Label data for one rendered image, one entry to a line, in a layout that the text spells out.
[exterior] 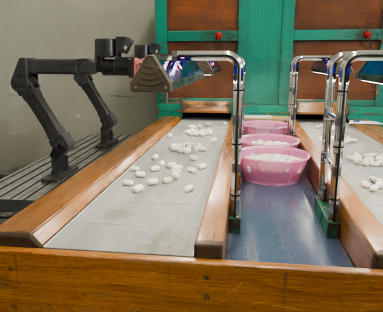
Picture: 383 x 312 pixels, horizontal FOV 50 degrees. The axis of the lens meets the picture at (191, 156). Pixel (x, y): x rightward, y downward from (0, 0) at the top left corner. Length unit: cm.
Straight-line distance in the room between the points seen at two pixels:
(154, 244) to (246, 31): 185
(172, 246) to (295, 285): 24
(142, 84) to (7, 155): 316
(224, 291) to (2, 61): 324
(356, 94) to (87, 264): 207
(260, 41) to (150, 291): 193
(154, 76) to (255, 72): 177
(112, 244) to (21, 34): 299
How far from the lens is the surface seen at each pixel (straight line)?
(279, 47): 254
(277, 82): 254
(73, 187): 116
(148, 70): 79
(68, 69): 156
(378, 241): 88
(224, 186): 113
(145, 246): 84
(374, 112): 264
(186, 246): 84
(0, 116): 386
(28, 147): 378
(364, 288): 82
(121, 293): 84
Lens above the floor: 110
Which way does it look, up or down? 13 degrees down
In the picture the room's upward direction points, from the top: straight up
